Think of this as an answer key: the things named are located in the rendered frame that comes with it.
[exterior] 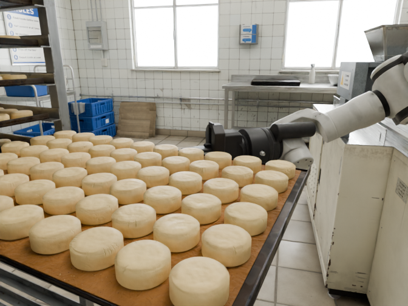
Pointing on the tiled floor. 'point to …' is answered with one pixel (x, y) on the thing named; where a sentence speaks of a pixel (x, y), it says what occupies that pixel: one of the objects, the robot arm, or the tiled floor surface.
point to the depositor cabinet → (346, 206)
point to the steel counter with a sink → (323, 83)
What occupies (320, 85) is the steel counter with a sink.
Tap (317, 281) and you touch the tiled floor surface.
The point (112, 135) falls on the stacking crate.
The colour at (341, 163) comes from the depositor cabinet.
